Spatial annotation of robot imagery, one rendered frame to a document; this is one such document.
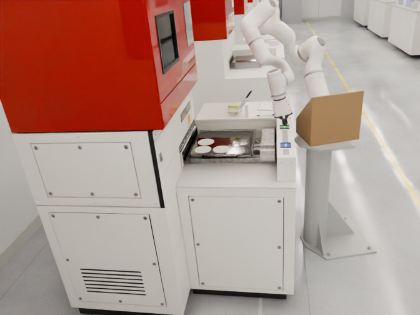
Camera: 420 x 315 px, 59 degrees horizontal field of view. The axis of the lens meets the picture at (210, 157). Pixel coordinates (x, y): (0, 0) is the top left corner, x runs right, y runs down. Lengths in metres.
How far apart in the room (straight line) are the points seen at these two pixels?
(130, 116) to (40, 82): 0.42
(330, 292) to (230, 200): 0.94
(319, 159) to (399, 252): 0.90
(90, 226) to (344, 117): 1.58
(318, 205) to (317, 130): 0.57
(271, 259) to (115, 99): 1.22
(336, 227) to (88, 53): 2.06
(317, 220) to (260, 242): 0.68
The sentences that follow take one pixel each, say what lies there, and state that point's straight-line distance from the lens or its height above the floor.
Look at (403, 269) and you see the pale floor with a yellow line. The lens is 2.80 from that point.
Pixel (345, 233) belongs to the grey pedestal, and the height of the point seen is 0.03.
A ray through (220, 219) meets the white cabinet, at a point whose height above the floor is 0.61.
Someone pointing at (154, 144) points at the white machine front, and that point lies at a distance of 1.65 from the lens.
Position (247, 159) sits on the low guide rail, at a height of 0.84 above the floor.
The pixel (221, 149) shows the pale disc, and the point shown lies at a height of 0.90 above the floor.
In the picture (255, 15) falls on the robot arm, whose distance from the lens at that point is 2.27.
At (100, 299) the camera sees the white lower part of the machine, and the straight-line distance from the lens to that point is 2.39.
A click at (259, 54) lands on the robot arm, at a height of 1.39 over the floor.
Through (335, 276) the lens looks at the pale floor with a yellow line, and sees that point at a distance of 2.63.
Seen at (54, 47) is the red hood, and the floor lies 1.60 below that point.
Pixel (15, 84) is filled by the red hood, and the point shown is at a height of 1.45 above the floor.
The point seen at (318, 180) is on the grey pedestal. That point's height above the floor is 0.55.
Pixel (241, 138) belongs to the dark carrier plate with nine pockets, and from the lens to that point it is 2.27.
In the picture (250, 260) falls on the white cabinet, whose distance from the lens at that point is 2.20.
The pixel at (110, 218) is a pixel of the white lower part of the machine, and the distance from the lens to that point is 1.95.
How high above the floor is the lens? 1.80
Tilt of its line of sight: 26 degrees down
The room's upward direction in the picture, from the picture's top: 5 degrees counter-clockwise
